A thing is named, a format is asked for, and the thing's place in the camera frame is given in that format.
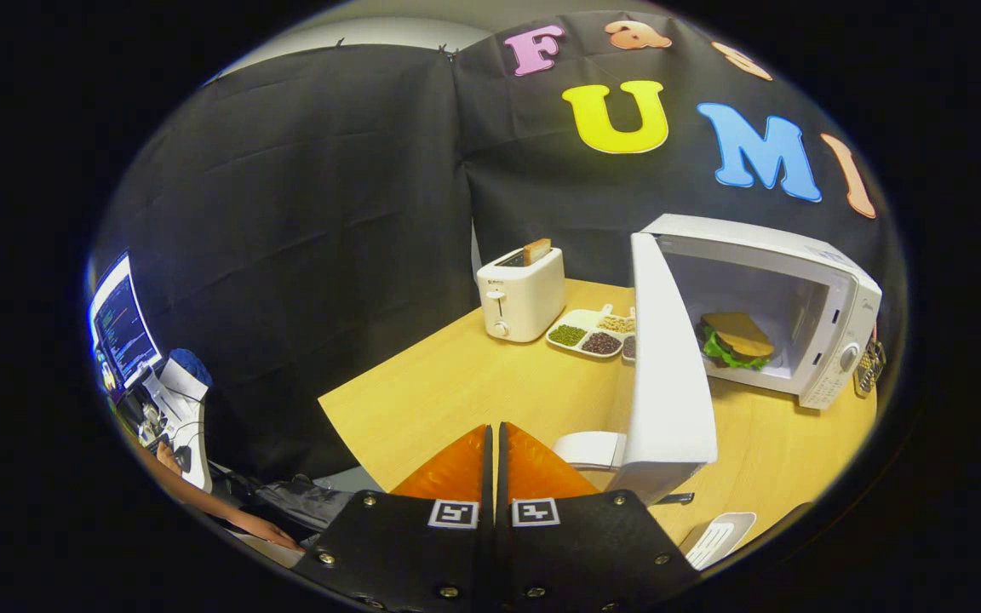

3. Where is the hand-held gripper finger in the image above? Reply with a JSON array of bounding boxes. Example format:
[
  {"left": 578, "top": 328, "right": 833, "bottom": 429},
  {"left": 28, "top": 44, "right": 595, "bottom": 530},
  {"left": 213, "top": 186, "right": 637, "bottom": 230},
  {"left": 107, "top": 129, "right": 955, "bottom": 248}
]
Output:
[
  {"left": 497, "top": 421, "right": 700, "bottom": 613},
  {"left": 295, "top": 423, "right": 496, "bottom": 613}
]

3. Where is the white microwave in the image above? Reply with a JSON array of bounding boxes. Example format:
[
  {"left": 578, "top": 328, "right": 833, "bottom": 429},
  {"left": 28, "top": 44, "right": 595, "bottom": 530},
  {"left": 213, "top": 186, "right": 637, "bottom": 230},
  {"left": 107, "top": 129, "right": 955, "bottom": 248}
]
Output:
[{"left": 552, "top": 213, "right": 883, "bottom": 507}]

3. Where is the brown bread lettuce sandwich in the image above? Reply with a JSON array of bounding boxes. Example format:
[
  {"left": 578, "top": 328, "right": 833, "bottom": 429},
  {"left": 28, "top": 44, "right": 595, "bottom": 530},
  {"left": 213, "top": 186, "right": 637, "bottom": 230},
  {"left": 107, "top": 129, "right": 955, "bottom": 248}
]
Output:
[{"left": 699, "top": 311, "right": 776, "bottom": 371}]

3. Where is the divided white dish with beans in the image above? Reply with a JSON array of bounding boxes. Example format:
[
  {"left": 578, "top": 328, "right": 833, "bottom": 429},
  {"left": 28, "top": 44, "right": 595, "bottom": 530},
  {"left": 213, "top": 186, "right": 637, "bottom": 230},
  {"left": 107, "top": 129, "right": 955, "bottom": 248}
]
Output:
[{"left": 546, "top": 304, "right": 636, "bottom": 359}]

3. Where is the grey bag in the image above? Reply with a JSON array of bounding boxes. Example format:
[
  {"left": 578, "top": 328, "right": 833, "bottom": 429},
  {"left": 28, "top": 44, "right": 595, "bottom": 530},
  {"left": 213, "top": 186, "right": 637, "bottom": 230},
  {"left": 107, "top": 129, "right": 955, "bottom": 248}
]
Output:
[{"left": 252, "top": 475, "right": 355, "bottom": 533}]

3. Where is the white toaster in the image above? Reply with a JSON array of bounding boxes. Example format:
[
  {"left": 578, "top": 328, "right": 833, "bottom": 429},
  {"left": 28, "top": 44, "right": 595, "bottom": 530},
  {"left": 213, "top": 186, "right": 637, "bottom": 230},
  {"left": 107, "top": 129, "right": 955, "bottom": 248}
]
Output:
[{"left": 476, "top": 245, "right": 567, "bottom": 344}]

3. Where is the white paper sheet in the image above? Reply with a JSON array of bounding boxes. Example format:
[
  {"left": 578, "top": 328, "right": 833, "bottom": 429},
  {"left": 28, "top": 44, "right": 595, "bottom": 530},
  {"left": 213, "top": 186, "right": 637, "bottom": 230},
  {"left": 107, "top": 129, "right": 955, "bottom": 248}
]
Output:
[{"left": 231, "top": 532, "right": 308, "bottom": 570}]

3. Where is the small white tray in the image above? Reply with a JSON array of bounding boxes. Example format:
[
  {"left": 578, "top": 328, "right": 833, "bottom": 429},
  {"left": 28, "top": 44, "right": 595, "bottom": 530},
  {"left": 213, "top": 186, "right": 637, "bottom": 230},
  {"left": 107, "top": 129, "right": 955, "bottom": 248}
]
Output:
[{"left": 680, "top": 511, "right": 757, "bottom": 571}]

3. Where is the white device with blue top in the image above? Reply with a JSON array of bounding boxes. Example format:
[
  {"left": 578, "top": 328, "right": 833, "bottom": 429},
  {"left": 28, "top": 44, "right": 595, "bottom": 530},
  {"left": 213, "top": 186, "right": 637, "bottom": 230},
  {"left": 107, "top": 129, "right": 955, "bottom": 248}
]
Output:
[{"left": 141, "top": 347, "right": 215, "bottom": 493}]

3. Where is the computer monitor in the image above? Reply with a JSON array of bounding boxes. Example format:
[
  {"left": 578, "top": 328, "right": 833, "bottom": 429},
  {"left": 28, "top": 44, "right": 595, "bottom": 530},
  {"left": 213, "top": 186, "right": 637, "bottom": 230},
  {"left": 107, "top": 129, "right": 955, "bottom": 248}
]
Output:
[{"left": 88, "top": 253, "right": 164, "bottom": 392}]

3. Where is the wire mesh holder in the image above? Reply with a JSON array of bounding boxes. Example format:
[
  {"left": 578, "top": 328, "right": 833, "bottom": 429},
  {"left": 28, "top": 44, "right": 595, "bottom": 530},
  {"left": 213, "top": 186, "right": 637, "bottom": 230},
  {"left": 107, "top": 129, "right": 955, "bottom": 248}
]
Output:
[{"left": 852, "top": 339, "right": 887, "bottom": 399}]

